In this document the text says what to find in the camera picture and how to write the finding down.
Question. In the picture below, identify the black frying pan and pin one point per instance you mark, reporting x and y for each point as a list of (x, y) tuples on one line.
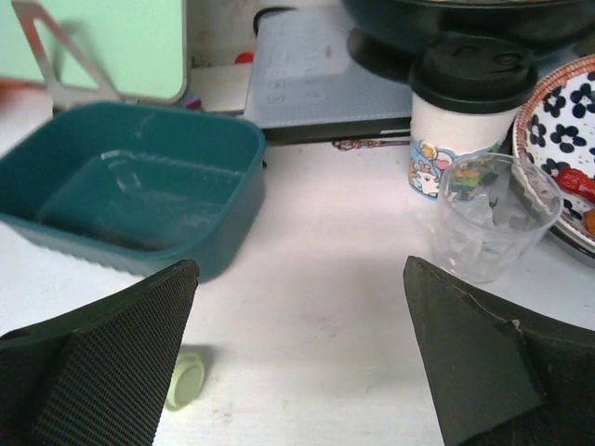
[(543, 27)]

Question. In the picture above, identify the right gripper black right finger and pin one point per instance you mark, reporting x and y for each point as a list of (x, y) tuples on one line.
[(499, 374)]

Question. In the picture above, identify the grey induction cooker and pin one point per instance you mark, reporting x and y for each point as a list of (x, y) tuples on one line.
[(305, 87)]

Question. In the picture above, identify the teal plastic storage basket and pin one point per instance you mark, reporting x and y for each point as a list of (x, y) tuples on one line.
[(137, 188)]

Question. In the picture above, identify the green cutting board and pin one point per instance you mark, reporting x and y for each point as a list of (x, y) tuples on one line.
[(140, 46)]

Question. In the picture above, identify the floral patterned plate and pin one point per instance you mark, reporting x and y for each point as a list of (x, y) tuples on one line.
[(555, 129)]

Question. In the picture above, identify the clear plastic cup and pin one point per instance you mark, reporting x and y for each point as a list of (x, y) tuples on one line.
[(491, 209)]

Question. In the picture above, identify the paper coffee cup black lid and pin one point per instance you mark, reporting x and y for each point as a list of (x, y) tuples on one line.
[(466, 92)]

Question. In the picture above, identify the green capsule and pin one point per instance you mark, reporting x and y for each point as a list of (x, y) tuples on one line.
[(186, 382)]

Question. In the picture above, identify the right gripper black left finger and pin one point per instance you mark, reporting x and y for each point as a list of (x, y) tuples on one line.
[(99, 374)]

